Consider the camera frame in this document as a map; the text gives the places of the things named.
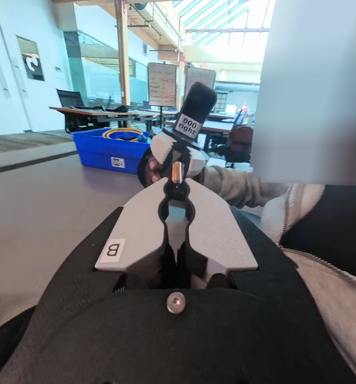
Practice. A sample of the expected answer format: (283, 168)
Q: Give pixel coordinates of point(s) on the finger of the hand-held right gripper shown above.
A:
(161, 147)
(196, 163)

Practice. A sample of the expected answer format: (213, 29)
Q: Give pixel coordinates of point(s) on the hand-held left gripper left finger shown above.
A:
(136, 237)

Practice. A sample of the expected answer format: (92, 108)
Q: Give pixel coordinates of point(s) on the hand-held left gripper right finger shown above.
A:
(217, 237)

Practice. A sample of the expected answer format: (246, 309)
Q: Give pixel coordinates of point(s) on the blue storage bin white label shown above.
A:
(94, 153)

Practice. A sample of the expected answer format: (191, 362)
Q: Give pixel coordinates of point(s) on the person's right forearm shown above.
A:
(235, 186)

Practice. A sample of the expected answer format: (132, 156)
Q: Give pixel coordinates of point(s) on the wooden office desk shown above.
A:
(85, 111)

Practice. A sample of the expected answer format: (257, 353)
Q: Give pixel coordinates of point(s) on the grey desk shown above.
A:
(46, 210)

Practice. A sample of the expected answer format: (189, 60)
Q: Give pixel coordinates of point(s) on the long office table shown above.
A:
(217, 126)

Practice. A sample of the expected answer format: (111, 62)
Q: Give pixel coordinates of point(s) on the grey chair armrest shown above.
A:
(245, 216)

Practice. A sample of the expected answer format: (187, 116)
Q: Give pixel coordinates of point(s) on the glass skylight roof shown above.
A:
(226, 39)

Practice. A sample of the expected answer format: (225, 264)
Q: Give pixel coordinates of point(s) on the black office chair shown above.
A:
(74, 121)

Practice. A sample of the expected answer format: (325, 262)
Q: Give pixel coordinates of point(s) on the person's black shirt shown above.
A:
(330, 234)

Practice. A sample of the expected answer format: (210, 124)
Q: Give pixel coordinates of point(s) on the framed wall picture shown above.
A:
(31, 60)

